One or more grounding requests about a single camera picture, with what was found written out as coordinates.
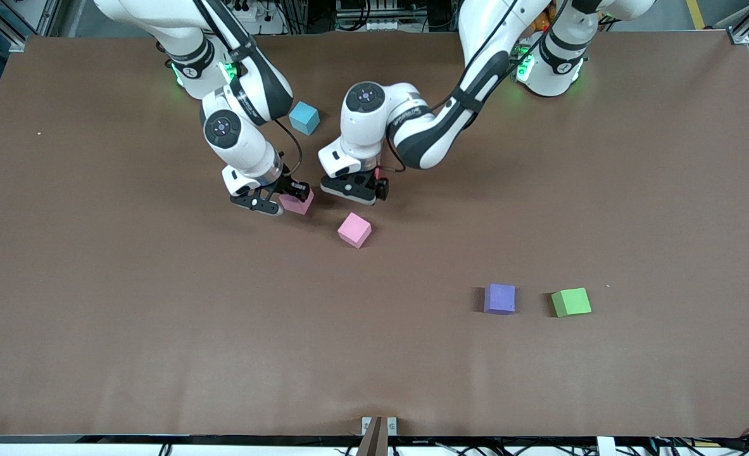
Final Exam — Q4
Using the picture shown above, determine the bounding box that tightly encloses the pink foam cube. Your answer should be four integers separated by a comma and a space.
279, 189, 315, 216
337, 212, 372, 249

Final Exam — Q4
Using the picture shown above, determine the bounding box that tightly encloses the teal foam cube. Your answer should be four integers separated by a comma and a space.
289, 101, 321, 136

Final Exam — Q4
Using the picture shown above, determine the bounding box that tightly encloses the purple foam cube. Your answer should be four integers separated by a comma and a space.
483, 283, 516, 315

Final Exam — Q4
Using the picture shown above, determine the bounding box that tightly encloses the metal equipment rack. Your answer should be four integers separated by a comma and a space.
335, 0, 429, 32

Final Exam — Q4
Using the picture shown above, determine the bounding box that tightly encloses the green foam cube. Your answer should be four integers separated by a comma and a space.
551, 288, 592, 318

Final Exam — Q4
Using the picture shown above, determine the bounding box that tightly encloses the black table edge trim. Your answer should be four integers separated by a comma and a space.
0, 433, 749, 444

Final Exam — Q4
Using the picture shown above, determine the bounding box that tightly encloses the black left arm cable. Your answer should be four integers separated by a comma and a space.
379, 0, 568, 173

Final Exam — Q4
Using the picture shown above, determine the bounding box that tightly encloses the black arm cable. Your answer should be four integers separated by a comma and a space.
194, 0, 304, 178
379, 0, 568, 173

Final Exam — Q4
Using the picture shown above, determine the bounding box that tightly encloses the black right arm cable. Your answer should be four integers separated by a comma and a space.
194, 0, 304, 178

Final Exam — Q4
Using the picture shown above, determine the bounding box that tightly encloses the small metal bracket plate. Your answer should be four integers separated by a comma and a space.
362, 416, 398, 437

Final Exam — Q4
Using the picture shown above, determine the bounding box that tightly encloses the brown support post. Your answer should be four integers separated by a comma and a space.
356, 416, 389, 456

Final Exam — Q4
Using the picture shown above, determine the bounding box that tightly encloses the tangled dark cable bundle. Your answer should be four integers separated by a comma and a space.
650, 426, 749, 456

